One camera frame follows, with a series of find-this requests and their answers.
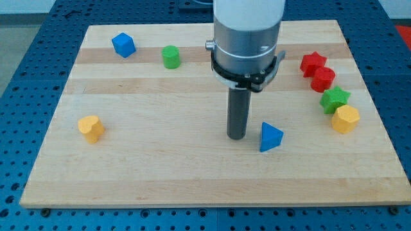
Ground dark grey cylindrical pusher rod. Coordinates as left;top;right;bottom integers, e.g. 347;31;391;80
227;89;251;140

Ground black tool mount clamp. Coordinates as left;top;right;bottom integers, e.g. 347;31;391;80
211;50;286;93

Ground blue triangle block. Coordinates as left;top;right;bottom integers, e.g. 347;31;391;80
259;122;284;152

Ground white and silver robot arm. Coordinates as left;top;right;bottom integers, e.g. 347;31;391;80
205;0;286;140

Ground yellow hexagon block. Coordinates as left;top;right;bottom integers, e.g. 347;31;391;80
331;105;360;134

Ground red star block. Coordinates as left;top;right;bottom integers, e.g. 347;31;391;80
300;51;327;78

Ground red cylinder block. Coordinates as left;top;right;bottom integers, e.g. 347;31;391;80
311;67;336;92

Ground green star block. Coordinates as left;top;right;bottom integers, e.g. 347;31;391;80
320;86;351;114

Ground green cylinder block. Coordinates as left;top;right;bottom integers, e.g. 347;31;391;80
161;46;180;69

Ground light wooden board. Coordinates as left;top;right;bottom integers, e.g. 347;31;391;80
20;20;410;209

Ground blue cube block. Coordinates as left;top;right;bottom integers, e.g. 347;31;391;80
112;33;137;58

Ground yellow heart block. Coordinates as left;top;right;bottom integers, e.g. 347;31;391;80
78;115;105;144

